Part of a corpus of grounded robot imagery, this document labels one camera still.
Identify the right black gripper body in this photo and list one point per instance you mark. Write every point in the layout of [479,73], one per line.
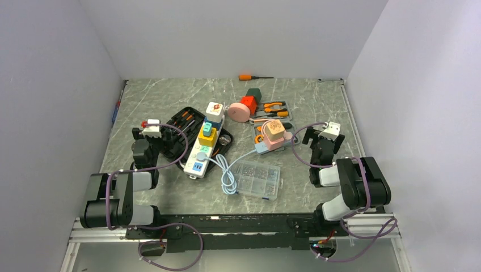
[311,133]

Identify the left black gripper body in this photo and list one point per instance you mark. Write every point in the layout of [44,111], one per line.
[157,144]

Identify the black tool case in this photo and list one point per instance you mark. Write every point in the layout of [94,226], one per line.
[189,120]

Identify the white power strip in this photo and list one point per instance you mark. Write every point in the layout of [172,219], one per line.
[198,160]

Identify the clear plastic screw box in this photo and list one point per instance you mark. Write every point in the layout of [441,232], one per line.
[257,179]

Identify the grey tool case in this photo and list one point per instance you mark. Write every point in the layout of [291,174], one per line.
[260,119]

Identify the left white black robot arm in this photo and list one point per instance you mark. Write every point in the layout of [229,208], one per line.
[117,200]

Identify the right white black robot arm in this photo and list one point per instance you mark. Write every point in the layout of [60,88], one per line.
[360,180]

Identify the teal small plug adapter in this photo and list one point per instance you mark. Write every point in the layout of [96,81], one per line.
[207,129]

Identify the pink cube adapter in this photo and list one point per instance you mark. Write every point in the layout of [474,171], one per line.
[273,144]

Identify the blue red pen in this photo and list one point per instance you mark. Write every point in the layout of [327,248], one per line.
[117,105]

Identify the tan wooden cube adapter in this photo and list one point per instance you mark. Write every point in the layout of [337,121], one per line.
[274,130]

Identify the light blue power strip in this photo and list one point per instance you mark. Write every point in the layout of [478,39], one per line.
[261,147]

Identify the yellow cube adapter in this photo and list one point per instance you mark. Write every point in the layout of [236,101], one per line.
[208,141]

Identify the red cube adapter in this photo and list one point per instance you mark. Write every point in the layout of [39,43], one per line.
[250,102]

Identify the dark green cube adapter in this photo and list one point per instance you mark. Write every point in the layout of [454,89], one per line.
[255,93]

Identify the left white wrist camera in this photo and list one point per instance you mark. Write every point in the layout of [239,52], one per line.
[151,128]

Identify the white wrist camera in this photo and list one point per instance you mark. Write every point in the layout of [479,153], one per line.
[330,131]
[151,128]

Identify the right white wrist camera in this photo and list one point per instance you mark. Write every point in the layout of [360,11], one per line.
[330,131]

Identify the orange handled pliers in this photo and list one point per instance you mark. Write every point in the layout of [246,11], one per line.
[276,109]

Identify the black aluminium base frame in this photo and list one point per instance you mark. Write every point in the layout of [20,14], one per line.
[239,231]

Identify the orange handled screwdriver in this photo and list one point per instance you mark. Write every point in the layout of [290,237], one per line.
[248,77]

